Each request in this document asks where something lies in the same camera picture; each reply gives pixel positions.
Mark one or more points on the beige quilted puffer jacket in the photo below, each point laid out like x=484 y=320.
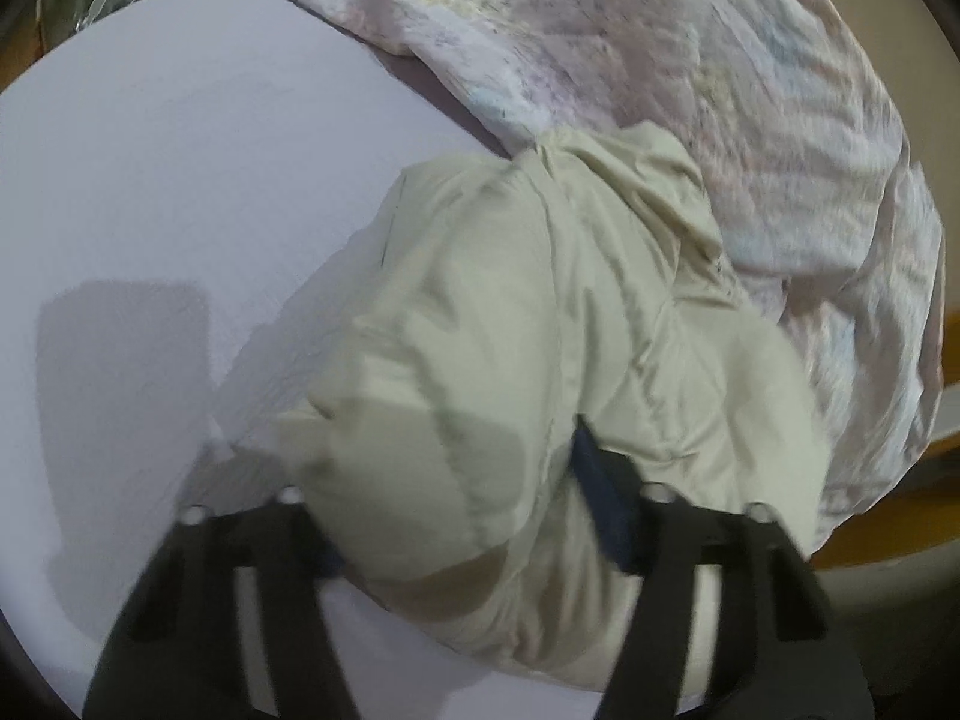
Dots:
x=582 y=280

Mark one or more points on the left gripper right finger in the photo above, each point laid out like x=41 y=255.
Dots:
x=730 y=621

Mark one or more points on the pink patterned duvet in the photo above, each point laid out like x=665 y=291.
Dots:
x=823 y=210

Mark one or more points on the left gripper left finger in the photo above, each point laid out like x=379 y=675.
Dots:
x=175 y=648

